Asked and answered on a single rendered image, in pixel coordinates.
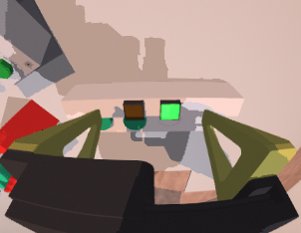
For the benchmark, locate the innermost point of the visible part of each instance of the light grey flat mat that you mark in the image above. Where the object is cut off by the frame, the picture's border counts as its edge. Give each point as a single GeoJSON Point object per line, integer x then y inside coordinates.
{"type": "Point", "coordinates": [255, 45]}

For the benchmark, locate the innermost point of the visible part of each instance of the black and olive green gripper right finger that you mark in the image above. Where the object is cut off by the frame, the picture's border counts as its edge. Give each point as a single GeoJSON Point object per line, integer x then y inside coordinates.
{"type": "Point", "coordinates": [263, 154]}

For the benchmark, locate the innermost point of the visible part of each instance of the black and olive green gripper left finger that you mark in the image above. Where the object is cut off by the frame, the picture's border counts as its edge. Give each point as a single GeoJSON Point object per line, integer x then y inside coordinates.
{"type": "Point", "coordinates": [52, 140]}

